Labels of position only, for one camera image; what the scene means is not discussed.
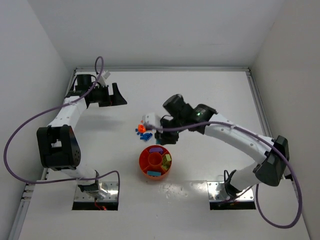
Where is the purple rounded lego brick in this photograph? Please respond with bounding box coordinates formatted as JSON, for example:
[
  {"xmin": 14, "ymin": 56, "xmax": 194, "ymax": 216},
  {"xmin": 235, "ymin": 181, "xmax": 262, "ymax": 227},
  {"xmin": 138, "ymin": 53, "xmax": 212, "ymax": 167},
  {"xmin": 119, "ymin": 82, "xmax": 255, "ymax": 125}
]
[{"xmin": 148, "ymin": 147, "xmax": 164, "ymax": 154}]

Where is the blue rounded lego brick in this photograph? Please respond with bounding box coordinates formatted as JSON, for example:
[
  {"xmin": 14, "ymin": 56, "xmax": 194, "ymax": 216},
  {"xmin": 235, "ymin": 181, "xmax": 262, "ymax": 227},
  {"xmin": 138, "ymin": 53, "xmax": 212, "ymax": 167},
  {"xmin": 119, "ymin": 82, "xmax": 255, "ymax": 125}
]
[{"xmin": 141, "ymin": 133, "xmax": 153, "ymax": 142}]

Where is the orange round divided container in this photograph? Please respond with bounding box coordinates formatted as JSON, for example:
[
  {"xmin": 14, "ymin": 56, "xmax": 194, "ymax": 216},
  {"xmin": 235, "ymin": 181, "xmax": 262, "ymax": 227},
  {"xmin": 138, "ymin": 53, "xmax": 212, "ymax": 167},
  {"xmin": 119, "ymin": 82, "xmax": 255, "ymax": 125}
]
[{"xmin": 138, "ymin": 145, "xmax": 173, "ymax": 181}]

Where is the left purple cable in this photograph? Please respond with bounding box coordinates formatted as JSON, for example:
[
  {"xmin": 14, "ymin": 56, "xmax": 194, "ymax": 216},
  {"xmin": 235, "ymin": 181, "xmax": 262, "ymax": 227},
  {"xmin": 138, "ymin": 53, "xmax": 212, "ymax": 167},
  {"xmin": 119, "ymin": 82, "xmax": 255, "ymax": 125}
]
[{"xmin": 3, "ymin": 56, "xmax": 121, "ymax": 198}]

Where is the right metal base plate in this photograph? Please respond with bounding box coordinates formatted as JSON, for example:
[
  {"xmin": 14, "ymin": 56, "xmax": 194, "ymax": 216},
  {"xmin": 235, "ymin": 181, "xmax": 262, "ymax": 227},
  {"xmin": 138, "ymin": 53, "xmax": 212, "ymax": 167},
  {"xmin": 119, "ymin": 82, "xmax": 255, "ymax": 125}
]
[{"xmin": 207, "ymin": 181, "xmax": 254, "ymax": 203}]

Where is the yellow-green lego brick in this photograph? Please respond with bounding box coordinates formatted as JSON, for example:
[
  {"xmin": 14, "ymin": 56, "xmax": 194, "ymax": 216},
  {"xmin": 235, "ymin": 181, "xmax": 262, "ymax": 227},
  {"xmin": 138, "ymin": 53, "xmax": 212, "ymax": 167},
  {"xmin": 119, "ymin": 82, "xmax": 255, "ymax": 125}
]
[
  {"xmin": 162, "ymin": 154, "xmax": 172, "ymax": 164},
  {"xmin": 161, "ymin": 162, "xmax": 171, "ymax": 171}
]

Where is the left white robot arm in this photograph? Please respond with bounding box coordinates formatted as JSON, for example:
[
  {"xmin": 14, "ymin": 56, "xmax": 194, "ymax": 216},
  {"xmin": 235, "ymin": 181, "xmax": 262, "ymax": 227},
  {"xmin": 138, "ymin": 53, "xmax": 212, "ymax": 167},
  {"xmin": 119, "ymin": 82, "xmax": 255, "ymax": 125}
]
[{"xmin": 36, "ymin": 71, "xmax": 127, "ymax": 197}]

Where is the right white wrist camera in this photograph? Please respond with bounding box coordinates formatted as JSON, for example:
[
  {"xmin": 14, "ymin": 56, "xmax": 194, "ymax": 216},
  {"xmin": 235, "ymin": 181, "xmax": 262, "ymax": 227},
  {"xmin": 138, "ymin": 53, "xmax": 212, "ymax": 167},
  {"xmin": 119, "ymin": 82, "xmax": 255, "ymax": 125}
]
[{"xmin": 142, "ymin": 112, "xmax": 162, "ymax": 131}]

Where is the teal 2x4 lego brick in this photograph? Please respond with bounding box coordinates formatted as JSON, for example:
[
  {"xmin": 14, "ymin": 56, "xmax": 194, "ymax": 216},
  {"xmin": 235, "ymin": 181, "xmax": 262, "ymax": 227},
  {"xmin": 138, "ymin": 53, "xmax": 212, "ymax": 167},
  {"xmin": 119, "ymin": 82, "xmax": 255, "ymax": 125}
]
[{"xmin": 146, "ymin": 171, "xmax": 162, "ymax": 177}]

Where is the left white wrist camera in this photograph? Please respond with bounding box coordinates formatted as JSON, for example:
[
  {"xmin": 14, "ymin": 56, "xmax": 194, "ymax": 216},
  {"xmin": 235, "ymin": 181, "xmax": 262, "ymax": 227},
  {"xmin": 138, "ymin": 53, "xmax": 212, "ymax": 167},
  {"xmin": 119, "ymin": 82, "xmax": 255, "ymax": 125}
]
[{"xmin": 98, "ymin": 70, "xmax": 111, "ymax": 86}]

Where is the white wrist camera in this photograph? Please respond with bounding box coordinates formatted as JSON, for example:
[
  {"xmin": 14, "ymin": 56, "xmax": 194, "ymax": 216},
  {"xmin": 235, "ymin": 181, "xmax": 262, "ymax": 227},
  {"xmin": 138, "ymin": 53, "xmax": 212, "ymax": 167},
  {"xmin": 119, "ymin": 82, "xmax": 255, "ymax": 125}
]
[
  {"xmin": 142, "ymin": 112, "xmax": 162, "ymax": 131},
  {"xmin": 98, "ymin": 70, "xmax": 111, "ymax": 86}
]

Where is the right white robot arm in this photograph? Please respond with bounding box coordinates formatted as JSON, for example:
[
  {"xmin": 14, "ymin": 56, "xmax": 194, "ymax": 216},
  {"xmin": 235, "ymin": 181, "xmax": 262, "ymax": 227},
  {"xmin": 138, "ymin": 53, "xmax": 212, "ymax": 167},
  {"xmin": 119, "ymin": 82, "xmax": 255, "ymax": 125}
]
[{"xmin": 145, "ymin": 94, "xmax": 290, "ymax": 199}]

